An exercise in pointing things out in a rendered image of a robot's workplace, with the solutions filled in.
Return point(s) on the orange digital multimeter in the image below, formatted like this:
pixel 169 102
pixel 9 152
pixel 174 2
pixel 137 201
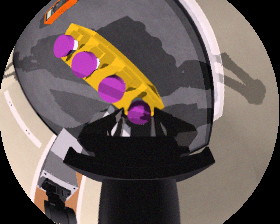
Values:
pixel 57 9

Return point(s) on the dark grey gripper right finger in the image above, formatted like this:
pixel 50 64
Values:
pixel 184 132

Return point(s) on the dark grey table edge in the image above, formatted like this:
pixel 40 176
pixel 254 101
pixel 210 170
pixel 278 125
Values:
pixel 207 62

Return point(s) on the white key housing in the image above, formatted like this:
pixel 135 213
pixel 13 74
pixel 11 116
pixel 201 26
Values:
pixel 103 113

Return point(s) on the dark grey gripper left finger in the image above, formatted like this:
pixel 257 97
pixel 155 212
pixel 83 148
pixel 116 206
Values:
pixel 104 125

